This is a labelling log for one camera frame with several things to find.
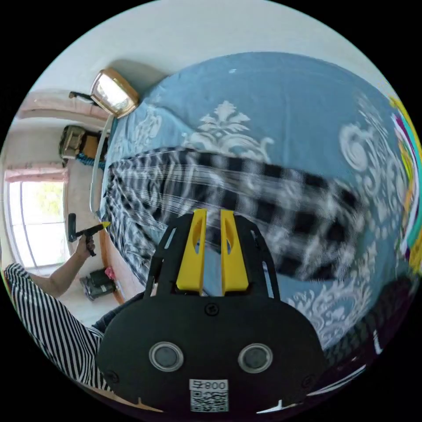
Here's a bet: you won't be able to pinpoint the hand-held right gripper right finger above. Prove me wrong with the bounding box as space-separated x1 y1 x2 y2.
220 209 250 297

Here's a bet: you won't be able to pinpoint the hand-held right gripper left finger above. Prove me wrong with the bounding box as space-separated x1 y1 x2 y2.
175 208 208 296

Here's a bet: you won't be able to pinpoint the black and white checkered pants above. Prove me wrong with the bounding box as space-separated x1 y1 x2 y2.
106 147 364 288

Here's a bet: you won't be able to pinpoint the person's left forearm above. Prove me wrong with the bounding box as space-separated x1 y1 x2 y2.
29 251 87 298

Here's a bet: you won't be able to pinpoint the person's left hand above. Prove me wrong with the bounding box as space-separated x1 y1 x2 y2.
75 235 97 262

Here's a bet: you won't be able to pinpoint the window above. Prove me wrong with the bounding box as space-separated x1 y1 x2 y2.
6 180 72 268

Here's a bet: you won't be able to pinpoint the pink curtain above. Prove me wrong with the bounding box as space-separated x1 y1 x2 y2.
4 164 70 184

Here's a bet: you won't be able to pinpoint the olive green bag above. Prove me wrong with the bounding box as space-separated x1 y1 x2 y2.
58 124 87 160

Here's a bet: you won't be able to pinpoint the person's body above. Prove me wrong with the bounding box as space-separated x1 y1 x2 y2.
3 262 146 393

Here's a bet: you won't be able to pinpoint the gold framed mirror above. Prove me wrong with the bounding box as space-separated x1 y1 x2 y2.
90 68 140 120

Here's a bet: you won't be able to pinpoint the bed with blue printed sheet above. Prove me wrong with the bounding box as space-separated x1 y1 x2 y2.
89 51 417 351

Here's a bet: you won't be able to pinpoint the pile of clothes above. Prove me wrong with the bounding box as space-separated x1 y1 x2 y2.
389 95 422 274

